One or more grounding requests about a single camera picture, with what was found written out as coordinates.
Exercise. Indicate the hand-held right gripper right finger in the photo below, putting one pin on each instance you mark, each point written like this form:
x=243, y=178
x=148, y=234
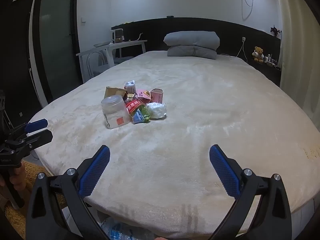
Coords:
x=225, y=172

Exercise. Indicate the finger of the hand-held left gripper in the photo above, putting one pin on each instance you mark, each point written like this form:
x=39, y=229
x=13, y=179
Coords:
x=37, y=125
x=41, y=136

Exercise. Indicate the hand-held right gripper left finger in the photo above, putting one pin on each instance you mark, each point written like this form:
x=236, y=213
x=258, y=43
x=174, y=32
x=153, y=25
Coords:
x=96, y=170

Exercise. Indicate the clear plastic jar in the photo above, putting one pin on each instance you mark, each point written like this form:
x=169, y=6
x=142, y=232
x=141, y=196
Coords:
x=115, y=112

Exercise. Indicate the bin with clear plastic bag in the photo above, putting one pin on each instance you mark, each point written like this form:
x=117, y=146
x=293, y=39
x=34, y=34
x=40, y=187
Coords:
x=117, y=230

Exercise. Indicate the blue packet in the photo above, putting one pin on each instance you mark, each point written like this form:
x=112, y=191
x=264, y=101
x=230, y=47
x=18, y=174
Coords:
x=137, y=118

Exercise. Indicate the bright red packet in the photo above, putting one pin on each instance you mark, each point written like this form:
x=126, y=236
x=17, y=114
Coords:
x=132, y=106

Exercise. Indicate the green packet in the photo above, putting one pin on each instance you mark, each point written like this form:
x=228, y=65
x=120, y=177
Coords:
x=143, y=112

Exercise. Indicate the dark red packet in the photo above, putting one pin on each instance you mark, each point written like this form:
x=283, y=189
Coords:
x=130, y=97

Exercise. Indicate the brown paper bag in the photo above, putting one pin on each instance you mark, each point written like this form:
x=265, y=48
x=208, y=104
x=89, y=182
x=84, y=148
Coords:
x=113, y=91

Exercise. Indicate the white plastic bag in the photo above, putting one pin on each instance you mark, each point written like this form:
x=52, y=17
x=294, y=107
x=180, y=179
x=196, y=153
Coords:
x=157, y=110

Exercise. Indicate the pink box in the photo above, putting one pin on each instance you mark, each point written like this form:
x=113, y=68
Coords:
x=143, y=95

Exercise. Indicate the white carton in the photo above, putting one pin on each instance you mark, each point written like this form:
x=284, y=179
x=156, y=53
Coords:
x=130, y=86

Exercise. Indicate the pink cylindrical carton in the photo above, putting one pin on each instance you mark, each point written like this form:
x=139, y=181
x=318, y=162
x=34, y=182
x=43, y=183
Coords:
x=158, y=95

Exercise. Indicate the person's left hand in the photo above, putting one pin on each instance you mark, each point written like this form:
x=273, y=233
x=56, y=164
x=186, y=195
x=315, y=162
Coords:
x=21, y=180

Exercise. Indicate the brown shaggy rug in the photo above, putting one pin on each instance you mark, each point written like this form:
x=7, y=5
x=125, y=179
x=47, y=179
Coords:
x=15, y=215

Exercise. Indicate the bed with cream blanket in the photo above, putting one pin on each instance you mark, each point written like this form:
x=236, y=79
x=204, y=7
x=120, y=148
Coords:
x=200, y=105

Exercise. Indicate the black wardrobe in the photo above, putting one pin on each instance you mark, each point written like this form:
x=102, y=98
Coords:
x=15, y=55

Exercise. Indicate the frosted glass door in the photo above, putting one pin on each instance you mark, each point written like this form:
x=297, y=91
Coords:
x=57, y=35

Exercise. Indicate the grey tray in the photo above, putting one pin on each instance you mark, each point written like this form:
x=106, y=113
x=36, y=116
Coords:
x=101, y=44

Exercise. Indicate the grey seat cushion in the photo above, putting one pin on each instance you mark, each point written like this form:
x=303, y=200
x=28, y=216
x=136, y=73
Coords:
x=122, y=59

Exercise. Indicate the white desktop appliance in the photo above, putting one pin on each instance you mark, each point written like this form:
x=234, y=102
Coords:
x=117, y=36

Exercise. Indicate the cluster of small bottles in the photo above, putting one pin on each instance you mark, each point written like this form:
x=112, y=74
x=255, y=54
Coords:
x=270, y=60

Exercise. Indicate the brown teddy bear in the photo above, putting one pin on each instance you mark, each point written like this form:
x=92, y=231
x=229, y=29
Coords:
x=258, y=53

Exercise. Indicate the white desk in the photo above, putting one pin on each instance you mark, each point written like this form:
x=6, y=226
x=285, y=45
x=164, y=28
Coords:
x=130, y=43

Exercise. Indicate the dark grey folded quilt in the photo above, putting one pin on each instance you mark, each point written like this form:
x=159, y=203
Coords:
x=191, y=53

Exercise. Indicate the grey stacked pillows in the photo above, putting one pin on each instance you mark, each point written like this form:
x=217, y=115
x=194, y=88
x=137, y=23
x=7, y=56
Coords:
x=192, y=38

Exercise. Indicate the black headboard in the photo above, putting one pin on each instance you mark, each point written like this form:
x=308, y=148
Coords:
x=155, y=35

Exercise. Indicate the dark artificial plant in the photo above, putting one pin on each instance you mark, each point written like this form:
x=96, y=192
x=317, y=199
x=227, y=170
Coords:
x=275, y=31

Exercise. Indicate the cream curtain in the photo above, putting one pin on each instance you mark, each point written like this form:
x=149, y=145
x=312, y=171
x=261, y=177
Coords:
x=300, y=42

